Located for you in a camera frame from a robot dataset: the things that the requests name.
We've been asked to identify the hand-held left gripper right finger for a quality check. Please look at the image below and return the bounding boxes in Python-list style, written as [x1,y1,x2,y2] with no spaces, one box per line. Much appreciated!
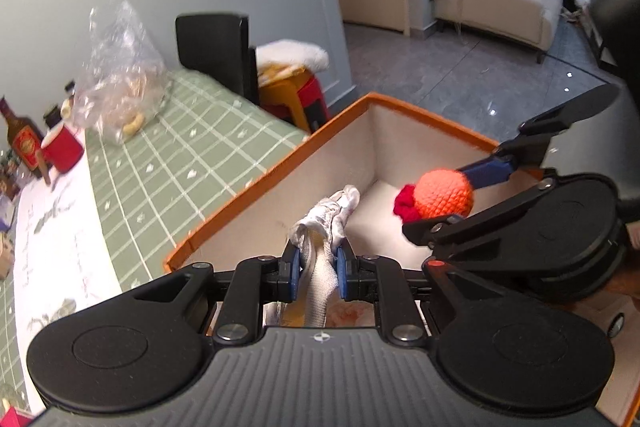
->
[336,242,506,345]

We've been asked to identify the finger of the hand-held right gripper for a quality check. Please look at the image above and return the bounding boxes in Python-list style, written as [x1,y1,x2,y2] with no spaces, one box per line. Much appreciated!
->
[456,83,621,188]
[402,179,558,260]

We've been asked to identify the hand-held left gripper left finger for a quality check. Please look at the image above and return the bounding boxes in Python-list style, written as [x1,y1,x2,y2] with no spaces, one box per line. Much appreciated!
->
[132,244,303,345]

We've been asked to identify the orange crochet fruit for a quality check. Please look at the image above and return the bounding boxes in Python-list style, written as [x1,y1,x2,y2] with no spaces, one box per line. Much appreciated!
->
[392,169,475,224]

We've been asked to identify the white satin drawstring bag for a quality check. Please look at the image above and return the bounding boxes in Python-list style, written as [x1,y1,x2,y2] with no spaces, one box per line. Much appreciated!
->
[280,184,361,328]

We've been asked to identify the orange cardboard box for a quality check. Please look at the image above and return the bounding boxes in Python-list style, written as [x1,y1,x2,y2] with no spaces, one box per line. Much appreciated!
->
[164,92,640,427]

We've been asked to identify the beige sofa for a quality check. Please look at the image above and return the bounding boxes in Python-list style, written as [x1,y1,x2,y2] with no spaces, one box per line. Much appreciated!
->
[432,0,566,65]

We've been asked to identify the green checked tablecloth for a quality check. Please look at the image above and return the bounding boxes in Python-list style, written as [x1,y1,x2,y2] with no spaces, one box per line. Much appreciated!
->
[0,69,313,413]

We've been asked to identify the red plastic stool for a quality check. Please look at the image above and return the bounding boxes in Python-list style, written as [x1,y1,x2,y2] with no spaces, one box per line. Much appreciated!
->
[295,74,331,132]

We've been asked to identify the yellow plastic stool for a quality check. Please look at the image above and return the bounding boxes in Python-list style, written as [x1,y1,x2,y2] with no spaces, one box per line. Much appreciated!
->
[257,64,311,132]

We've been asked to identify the white fluffy seat cushion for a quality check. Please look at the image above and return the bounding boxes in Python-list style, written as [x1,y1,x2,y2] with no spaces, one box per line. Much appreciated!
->
[256,39,331,72]

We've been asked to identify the white printed table runner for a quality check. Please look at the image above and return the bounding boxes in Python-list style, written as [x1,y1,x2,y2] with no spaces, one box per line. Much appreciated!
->
[10,127,173,413]

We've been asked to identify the black chair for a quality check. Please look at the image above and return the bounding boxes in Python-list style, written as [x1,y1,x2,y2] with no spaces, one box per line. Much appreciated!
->
[175,12,261,108]

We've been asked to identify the clear plastic bag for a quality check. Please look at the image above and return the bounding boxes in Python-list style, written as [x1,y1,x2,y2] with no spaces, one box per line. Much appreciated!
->
[72,0,171,145]

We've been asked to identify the red mug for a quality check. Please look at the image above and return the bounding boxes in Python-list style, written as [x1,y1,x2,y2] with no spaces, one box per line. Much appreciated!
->
[36,122,85,186]

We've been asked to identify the brown liquor bottle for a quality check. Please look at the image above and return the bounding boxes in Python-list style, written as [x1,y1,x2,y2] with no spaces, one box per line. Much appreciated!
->
[0,96,46,180]

